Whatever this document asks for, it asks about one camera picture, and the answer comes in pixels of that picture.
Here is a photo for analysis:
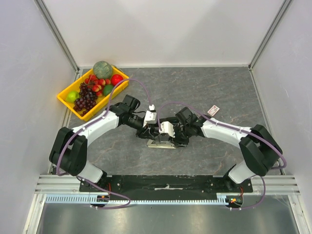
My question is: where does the red peach cluster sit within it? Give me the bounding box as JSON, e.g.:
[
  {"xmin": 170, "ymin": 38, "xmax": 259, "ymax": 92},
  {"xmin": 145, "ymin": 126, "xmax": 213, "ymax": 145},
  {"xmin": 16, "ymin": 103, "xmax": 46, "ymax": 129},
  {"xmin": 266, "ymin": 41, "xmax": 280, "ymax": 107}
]
[{"xmin": 83, "ymin": 74, "xmax": 111, "ymax": 97}]

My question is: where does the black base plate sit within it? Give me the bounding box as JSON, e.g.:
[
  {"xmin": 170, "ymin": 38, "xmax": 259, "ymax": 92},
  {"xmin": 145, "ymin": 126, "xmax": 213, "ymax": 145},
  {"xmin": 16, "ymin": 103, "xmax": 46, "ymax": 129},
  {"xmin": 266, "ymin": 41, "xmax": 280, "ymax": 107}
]
[{"xmin": 79, "ymin": 174, "xmax": 254, "ymax": 201}]

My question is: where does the slotted cable duct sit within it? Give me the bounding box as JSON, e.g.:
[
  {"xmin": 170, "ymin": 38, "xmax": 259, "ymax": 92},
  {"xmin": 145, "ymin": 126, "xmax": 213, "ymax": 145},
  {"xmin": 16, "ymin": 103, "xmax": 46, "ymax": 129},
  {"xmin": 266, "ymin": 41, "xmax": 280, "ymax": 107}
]
[{"xmin": 45, "ymin": 194, "xmax": 242, "ymax": 205}]

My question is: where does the yellow plastic tray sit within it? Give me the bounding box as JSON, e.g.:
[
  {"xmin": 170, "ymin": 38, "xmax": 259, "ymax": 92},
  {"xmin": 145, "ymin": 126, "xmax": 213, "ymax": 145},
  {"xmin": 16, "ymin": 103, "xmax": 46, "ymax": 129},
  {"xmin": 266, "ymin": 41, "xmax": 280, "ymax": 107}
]
[{"xmin": 57, "ymin": 67, "xmax": 129, "ymax": 121}]

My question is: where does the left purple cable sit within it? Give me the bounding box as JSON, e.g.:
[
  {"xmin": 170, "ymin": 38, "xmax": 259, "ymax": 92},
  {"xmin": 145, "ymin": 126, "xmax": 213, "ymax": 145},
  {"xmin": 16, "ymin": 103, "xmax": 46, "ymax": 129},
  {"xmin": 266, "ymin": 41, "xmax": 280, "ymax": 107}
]
[{"xmin": 56, "ymin": 78, "xmax": 156, "ymax": 210}]

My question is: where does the red apple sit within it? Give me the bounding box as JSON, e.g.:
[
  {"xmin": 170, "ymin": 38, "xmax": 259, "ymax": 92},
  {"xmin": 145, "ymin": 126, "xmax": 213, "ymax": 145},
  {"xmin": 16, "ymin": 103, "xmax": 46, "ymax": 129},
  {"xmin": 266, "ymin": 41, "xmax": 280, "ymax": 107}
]
[{"xmin": 111, "ymin": 74, "xmax": 123, "ymax": 86}]

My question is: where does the red white staple box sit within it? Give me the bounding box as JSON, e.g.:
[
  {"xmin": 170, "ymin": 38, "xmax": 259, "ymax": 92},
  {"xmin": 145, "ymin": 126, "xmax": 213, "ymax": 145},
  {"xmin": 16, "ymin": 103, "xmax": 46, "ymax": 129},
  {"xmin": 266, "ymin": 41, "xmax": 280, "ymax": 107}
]
[{"xmin": 207, "ymin": 105, "xmax": 220, "ymax": 117}]

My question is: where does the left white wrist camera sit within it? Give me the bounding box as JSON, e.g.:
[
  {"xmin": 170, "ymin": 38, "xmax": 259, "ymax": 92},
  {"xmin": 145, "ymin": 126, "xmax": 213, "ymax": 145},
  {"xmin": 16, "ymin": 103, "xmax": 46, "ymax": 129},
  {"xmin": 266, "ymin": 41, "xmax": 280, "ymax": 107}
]
[{"xmin": 143, "ymin": 104, "xmax": 157, "ymax": 127}]

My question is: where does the purple cable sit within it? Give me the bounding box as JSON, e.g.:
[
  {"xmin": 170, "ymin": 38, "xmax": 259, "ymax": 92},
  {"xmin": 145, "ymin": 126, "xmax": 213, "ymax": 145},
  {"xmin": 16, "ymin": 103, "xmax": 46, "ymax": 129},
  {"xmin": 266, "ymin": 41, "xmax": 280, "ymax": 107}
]
[
  {"xmin": 56, "ymin": 78, "xmax": 156, "ymax": 210},
  {"xmin": 157, "ymin": 102, "xmax": 287, "ymax": 211}
]

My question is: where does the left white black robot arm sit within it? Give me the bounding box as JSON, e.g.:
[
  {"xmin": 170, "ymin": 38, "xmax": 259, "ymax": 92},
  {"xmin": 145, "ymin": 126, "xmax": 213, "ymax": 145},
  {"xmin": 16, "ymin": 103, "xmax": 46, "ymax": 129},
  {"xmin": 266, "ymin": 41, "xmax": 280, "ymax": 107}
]
[{"xmin": 49, "ymin": 95, "xmax": 156, "ymax": 192}]

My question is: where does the green melon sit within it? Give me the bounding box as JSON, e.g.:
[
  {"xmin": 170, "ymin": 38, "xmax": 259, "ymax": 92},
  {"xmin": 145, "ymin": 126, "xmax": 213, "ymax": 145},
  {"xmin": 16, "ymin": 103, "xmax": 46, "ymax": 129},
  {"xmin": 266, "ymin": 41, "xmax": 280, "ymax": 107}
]
[{"xmin": 93, "ymin": 61, "xmax": 113, "ymax": 79}]

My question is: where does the white black stapler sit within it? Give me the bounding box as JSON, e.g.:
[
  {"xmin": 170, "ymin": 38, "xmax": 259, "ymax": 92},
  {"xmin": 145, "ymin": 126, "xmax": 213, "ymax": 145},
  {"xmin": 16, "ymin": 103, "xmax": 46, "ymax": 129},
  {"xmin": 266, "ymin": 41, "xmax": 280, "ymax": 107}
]
[{"xmin": 147, "ymin": 140, "xmax": 187, "ymax": 149}]

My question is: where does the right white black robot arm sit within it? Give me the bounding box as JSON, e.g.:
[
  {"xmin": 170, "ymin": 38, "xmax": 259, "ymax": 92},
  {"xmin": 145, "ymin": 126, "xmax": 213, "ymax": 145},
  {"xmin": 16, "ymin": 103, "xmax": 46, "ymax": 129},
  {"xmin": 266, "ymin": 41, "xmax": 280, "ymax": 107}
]
[{"xmin": 174, "ymin": 107, "xmax": 283, "ymax": 192}]

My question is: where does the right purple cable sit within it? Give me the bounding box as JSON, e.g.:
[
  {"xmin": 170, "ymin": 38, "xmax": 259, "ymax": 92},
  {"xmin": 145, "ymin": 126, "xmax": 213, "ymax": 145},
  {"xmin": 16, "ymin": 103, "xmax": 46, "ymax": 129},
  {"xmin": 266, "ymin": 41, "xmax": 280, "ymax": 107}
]
[{"xmin": 157, "ymin": 102, "xmax": 287, "ymax": 211}]

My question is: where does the dark green lime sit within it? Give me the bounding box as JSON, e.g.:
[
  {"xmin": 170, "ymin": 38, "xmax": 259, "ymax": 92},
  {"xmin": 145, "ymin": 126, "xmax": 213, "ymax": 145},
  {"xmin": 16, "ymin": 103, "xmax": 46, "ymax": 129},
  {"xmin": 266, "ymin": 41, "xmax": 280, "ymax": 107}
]
[{"xmin": 102, "ymin": 84, "xmax": 114, "ymax": 97}]

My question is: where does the purple grape bunch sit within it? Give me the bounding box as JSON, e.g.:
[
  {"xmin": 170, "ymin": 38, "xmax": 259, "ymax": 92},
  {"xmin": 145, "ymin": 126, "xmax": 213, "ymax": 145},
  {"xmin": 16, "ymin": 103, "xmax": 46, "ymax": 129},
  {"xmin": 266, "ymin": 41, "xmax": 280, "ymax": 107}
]
[{"xmin": 73, "ymin": 83, "xmax": 98, "ymax": 117}]

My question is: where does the light green lime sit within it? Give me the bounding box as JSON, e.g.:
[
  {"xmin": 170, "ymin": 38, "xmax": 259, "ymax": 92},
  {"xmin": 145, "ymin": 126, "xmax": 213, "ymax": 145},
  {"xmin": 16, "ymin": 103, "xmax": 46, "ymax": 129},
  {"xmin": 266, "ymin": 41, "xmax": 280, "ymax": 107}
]
[{"xmin": 65, "ymin": 91, "xmax": 80, "ymax": 103}]

